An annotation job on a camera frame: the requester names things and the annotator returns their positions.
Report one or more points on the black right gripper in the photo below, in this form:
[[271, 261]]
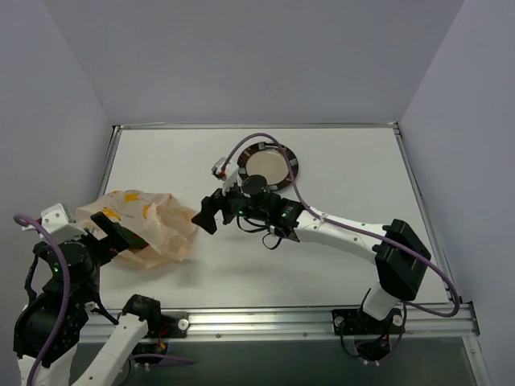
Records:
[[220, 205]]

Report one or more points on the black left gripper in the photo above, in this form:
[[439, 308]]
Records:
[[107, 232]]

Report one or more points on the translucent orange plastic bag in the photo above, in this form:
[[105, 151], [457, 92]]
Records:
[[159, 218]]

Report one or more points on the red fake cherry bunch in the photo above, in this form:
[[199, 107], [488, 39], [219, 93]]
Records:
[[136, 243]]

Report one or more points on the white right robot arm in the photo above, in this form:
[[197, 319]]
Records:
[[398, 254]]

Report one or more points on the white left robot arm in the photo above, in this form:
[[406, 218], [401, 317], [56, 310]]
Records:
[[47, 331]]

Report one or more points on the brown rimmed ceramic plate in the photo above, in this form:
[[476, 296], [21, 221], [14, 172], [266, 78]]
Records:
[[266, 159]]

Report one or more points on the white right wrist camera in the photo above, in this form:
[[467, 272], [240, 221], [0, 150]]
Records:
[[226, 172]]

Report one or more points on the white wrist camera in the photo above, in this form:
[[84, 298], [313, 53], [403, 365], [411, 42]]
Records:
[[226, 172], [59, 224]]

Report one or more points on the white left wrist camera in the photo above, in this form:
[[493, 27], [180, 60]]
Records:
[[59, 224]]

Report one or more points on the aluminium front frame rail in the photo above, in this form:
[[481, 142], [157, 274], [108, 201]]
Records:
[[307, 323]]

